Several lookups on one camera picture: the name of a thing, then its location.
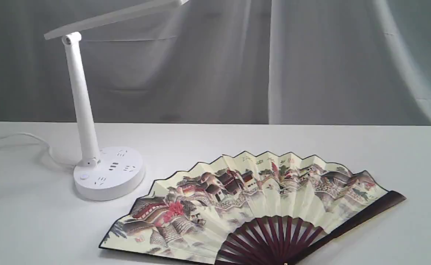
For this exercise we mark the painted paper folding fan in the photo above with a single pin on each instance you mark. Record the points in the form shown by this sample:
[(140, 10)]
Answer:
[(264, 209)]

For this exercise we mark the grey backdrop curtain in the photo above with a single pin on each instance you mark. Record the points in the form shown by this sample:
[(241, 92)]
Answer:
[(315, 62)]

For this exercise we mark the white desk lamp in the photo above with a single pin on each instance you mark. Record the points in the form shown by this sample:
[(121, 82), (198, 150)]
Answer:
[(115, 171)]

